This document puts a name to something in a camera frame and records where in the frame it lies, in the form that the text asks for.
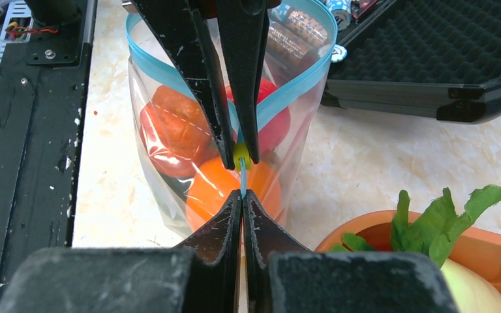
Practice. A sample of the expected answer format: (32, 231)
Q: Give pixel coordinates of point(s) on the orange plastic basket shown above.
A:
(476, 249)

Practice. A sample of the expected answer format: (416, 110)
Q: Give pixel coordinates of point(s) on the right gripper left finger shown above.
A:
(200, 274)

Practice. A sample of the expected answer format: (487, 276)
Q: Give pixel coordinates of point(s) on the orange tangerine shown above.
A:
(213, 184)

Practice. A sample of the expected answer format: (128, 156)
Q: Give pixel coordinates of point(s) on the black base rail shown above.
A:
(43, 96)

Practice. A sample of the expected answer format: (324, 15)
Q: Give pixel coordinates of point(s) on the small orange pumpkin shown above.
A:
(175, 133)

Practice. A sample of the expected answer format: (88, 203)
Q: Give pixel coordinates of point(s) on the white radish with leaves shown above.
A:
(434, 234)

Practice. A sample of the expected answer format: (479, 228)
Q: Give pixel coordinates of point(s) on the yellow zipper slider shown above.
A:
(242, 158)

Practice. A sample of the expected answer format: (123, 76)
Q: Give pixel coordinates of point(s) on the white blue poker chip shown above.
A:
(338, 53)

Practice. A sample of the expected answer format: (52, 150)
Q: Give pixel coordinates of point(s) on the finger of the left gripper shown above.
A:
(181, 29)
(243, 27)

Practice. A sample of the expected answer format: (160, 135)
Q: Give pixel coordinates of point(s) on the black poker chip case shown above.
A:
(435, 59)

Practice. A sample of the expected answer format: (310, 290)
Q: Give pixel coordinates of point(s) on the clear zip top bag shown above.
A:
(300, 39)

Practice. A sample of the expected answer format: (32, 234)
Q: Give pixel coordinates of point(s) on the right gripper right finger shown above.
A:
(285, 276)

